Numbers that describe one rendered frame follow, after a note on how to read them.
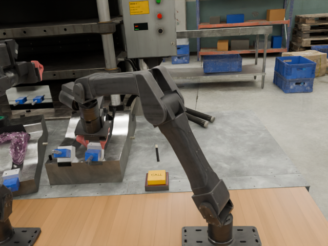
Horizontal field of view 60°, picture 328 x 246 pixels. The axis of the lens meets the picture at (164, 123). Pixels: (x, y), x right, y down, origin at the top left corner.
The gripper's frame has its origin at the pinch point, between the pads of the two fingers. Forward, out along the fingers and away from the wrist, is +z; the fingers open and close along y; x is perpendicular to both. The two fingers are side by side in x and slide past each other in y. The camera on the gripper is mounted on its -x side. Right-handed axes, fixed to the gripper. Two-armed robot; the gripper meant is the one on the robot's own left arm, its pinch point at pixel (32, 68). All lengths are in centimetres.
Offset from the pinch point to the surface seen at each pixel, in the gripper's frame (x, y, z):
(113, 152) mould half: 30.6, -25.9, -5.5
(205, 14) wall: -2, -109, 655
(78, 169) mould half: 33.7, -14.4, -11.9
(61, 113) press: 39, 24, 64
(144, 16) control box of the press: -13, -31, 74
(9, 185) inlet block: 33.3, 5.0, -21.4
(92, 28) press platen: -10, -4, 62
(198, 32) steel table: 16, -76, 342
